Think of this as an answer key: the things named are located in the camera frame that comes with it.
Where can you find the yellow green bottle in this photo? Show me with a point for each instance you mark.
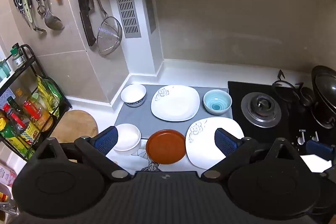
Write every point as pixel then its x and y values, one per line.
pixel 9 134

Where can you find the red sauce bottle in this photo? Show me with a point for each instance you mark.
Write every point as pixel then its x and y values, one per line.
pixel 34 113

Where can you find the plain white bowl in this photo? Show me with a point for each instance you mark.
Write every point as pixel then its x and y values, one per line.
pixel 128 138

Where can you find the round wooden cutting board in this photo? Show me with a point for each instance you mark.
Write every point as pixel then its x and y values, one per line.
pixel 76 125

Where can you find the black scissors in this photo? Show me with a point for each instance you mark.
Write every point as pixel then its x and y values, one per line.
pixel 17 1

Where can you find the steel mesh strainer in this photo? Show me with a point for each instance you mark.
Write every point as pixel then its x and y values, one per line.
pixel 109 36

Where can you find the wide metal vent grille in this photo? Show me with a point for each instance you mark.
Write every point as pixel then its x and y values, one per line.
pixel 126 3

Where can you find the grey mat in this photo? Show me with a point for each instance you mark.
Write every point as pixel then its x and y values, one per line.
pixel 147 116

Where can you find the light blue bowl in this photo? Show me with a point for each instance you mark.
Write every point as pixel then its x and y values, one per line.
pixel 217 102

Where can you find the black gas stove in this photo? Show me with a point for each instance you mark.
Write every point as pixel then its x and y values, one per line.
pixel 236 113

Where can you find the white square floral plate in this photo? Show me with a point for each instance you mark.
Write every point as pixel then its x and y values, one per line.
pixel 175 103
pixel 204 146

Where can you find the teal jar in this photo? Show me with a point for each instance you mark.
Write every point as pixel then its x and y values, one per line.
pixel 4 69

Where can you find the brown round plate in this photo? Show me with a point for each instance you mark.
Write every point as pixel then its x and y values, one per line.
pixel 166 146

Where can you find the green snack packet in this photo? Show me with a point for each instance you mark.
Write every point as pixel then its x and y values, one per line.
pixel 55 94

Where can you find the white bowl with blue band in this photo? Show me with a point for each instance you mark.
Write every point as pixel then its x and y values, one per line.
pixel 133 95

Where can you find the black metal rack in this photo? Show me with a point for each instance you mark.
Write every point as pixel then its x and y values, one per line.
pixel 29 56

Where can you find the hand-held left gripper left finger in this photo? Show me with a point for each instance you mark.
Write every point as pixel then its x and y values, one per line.
pixel 106 140

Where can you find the pink packet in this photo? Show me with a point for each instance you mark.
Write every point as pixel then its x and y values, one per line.
pixel 6 174

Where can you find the steel gas burner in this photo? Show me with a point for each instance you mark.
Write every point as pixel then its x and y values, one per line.
pixel 260 108

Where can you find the stove knob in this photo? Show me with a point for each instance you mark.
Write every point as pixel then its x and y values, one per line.
pixel 302 138
pixel 315 137

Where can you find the dark bottle with green cap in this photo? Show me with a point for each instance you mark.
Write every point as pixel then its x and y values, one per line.
pixel 17 116

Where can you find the dark cleaver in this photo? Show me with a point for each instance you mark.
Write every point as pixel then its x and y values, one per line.
pixel 85 16

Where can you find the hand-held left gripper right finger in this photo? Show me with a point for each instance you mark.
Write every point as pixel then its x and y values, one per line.
pixel 225 142

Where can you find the narrow metal vent grille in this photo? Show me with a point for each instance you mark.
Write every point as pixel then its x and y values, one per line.
pixel 148 1

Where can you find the light green peeler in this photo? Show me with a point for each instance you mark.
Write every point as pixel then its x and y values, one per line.
pixel 28 16

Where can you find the yellow snack packet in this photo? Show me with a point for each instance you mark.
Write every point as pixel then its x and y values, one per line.
pixel 44 98

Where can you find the small green cap jar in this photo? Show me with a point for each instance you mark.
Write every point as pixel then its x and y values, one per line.
pixel 17 56

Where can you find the black pan support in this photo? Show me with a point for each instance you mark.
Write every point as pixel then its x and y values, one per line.
pixel 275 85

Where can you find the white cloth with black lines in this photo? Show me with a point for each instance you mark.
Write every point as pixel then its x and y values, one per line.
pixel 141 158

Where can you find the black wok with lid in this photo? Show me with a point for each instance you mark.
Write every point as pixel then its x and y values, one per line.
pixel 324 92

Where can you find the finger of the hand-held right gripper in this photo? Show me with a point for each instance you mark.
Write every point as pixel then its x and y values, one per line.
pixel 319 149

